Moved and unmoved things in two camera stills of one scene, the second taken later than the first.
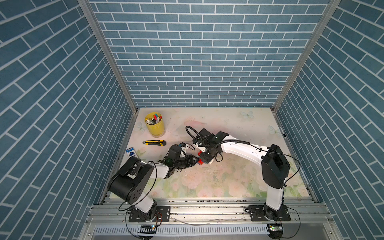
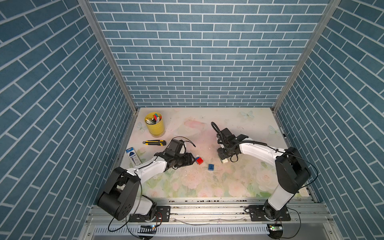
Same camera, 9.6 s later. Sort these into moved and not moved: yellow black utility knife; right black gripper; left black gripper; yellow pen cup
Moved: right black gripper
Not moved: left black gripper; yellow black utility knife; yellow pen cup
